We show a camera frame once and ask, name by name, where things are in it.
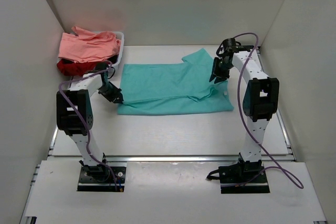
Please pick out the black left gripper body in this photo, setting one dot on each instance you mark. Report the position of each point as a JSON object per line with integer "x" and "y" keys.
{"x": 109, "y": 91}

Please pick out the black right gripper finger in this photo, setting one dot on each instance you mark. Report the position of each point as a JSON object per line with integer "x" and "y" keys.
{"x": 213, "y": 75}
{"x": 219, "y": 79}

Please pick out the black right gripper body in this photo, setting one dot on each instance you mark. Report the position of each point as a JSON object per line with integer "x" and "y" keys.
{"x": 222, "y": 68}

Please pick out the teal t shirt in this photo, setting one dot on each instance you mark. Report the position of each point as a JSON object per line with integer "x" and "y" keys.
{"x": 173, "y": 89}

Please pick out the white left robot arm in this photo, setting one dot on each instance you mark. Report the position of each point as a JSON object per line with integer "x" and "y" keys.
{"x": 75, "y": 115}

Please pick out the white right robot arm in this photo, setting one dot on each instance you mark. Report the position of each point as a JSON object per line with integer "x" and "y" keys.
{"x": 257, "y": 96}

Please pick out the red t shirt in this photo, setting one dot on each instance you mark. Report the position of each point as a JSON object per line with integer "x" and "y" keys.
{"x": 70, "y": 68}

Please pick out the pink t shirt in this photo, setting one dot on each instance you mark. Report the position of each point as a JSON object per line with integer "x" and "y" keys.
{"x": 83, "y": 46}

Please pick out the white plastic basket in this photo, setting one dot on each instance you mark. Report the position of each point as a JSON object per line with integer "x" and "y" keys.
{"x": 115, "y": 58}

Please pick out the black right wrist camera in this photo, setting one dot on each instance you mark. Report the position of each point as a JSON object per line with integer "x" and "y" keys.
{"x": 230, "y": 46}

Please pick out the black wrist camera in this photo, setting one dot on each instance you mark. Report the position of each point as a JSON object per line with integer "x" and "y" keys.
{"x": 108, "y": 71}
{"x": 230, "y": 46}

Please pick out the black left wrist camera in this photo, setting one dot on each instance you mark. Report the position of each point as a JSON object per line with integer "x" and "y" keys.
{"x": 108, "y": 71}

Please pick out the aluminium table rail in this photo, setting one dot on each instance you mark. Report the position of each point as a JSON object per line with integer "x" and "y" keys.
{"x": 173, "y": 158}

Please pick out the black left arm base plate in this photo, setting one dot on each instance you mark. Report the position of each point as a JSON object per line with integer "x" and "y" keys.
{"x": 102, "y": 181}

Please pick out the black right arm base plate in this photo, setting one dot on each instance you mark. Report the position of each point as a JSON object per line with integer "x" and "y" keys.
{"x": 241, "y": 177}

